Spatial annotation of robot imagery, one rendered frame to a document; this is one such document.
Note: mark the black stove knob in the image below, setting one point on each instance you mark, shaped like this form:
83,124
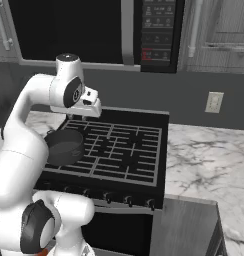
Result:
150,204
86,192
128,201
67,189
108,198

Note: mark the black microwave oven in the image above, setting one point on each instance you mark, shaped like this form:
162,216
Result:
77,30

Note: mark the black oven door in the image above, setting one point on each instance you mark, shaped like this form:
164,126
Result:
120,233

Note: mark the grey base cabinet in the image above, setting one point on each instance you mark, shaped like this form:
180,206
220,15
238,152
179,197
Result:
184,230

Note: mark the white wall socket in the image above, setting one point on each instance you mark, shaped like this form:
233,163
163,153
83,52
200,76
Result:
214,102

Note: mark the grey wall cupboard door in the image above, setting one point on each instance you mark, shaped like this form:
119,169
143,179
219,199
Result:
2,50
224,30

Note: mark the black stove with hob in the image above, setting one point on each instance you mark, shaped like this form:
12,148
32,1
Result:
127,150

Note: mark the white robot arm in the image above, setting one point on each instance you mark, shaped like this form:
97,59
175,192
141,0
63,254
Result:
24,160

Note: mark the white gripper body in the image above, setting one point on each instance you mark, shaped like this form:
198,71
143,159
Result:
77,108

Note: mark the dark grey pot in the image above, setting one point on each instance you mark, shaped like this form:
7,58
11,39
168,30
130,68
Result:
65,148

